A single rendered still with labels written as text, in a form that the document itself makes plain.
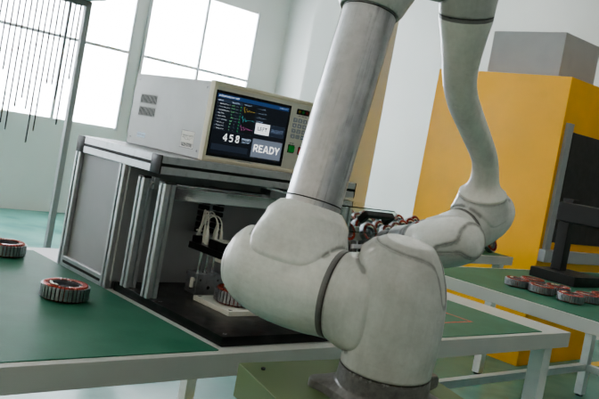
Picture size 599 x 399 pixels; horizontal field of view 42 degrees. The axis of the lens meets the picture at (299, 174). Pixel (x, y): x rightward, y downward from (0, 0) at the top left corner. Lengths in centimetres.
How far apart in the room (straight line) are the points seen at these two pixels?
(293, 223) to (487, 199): 52
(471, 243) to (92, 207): 106
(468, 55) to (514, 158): 414
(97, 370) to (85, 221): 78
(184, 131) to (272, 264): 83
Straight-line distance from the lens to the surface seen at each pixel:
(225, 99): 201
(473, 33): 145
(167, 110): 216
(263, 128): 210
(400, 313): 124
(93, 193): 219
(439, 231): 159
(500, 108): 571
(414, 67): 871
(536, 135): 553
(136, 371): 155
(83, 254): 221
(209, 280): 207
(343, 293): 127
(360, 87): 139
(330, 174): 135
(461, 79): 148
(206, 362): 164
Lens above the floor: 120
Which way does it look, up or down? 2 degrees down
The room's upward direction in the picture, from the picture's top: 10 degrees clockwise
